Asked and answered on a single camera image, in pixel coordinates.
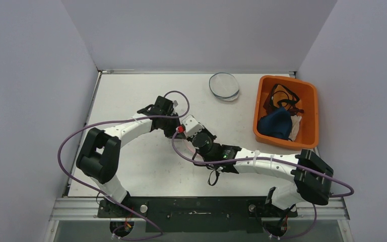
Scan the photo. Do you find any orange and black bra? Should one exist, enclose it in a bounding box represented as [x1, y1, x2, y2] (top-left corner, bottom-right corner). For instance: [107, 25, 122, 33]
[268, 84, 300, 112]

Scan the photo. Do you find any beige lace bra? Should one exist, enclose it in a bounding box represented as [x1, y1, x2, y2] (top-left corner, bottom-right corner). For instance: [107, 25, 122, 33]
[289, 115, 302, 141]

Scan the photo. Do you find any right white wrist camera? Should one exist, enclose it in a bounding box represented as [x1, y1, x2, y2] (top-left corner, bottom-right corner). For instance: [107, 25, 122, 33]
[176, 115, 205, 138]

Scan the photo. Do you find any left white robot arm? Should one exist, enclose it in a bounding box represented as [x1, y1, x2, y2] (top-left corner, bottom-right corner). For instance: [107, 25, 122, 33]
[76, 96, 180, 217]

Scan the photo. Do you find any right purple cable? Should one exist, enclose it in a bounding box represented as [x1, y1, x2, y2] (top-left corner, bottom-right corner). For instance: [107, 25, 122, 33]
[171, 130, 355, 198]

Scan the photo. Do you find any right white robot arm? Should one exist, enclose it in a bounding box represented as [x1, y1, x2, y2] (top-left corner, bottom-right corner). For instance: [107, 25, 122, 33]
[182, 129, 334, 216]

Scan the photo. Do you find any blue-trimmed mesh laundry bag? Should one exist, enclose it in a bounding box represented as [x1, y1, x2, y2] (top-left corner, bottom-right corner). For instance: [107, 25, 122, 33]
[208, 72, 240, 102]

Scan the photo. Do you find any navy blue bra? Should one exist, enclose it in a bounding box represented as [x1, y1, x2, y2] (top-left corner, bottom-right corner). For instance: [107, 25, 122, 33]
[256, 107, 293, 140]

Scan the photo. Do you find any orange plastic bin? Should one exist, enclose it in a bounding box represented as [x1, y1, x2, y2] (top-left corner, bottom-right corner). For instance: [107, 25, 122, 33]
[252, 75, 319, 150]

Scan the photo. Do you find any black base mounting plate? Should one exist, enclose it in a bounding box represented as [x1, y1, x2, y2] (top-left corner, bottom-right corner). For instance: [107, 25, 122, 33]
[97, 196, 298, 233]

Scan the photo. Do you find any red bra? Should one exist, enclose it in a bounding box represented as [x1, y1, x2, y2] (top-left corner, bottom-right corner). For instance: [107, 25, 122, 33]
[263, 97, 304, 115]

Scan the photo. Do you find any pink-trimmed mesh laundry bag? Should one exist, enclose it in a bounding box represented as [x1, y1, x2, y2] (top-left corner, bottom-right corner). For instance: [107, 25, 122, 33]
[175, 133, 196, 159]

